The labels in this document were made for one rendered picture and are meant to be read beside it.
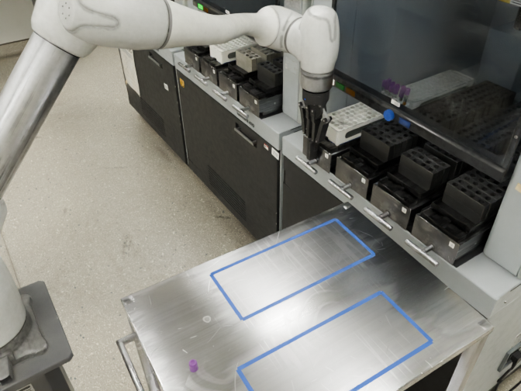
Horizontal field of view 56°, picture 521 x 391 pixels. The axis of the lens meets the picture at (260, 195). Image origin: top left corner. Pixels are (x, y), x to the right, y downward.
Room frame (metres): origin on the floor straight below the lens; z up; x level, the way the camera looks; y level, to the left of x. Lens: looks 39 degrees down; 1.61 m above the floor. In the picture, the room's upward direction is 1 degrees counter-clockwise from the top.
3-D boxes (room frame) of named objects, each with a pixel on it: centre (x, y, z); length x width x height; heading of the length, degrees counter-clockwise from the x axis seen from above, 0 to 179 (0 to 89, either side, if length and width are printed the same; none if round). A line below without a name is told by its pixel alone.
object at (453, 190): (0.91, -0.50, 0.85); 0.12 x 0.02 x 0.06; 31
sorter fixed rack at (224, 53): (1.94, 0.04, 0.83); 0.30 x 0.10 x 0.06; 122
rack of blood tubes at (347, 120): (1.34, -0.33, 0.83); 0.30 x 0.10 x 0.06; 122
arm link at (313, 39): (1.25, -0.15, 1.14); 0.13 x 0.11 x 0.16; 36
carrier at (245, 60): (1.76, 0.05, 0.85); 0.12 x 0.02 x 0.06; 33
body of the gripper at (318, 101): (1.23, -0.16, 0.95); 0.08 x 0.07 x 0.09; 33
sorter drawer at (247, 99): (1.76, -0.23, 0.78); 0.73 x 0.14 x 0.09; 122
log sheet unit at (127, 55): (2.72, 0.77, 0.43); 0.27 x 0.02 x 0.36; 32
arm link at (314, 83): (1.23, -0.16, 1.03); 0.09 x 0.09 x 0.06
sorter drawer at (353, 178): (1.29, -0.53, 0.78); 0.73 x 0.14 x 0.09; 122
